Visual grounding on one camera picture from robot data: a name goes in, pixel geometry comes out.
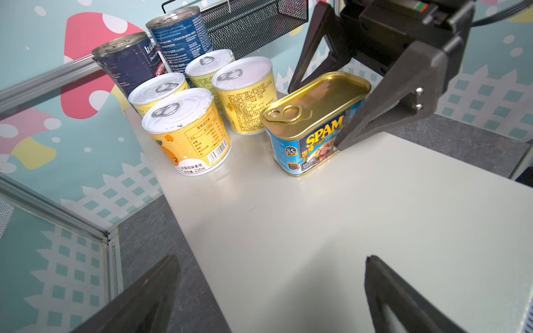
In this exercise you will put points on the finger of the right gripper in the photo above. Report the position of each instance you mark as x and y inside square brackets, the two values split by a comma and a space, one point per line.
[408, 92]
[324, 25]

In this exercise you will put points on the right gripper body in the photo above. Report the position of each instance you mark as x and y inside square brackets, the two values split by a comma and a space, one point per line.
[377, 33]

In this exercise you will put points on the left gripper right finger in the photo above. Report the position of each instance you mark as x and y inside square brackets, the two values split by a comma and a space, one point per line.
[395, 306]

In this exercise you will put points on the blue soup can pink lid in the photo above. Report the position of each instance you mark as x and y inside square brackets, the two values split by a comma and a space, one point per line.
[181, 36]

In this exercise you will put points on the small yellow can white lid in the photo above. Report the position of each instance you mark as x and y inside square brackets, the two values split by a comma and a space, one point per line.
[151, 92]
[189, 129]
[202, 69]
[245, 87]

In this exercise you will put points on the black mesh wall basket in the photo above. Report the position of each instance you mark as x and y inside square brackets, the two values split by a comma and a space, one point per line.
[245, 26]

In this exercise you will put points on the gold sardine tin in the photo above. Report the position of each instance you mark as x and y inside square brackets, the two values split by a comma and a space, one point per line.
[303, 126]

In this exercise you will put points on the dark blue tomato can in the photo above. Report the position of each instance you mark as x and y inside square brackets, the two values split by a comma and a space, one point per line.
[130, 61]

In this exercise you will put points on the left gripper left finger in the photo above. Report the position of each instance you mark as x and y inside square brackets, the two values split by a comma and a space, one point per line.
[146, 306]

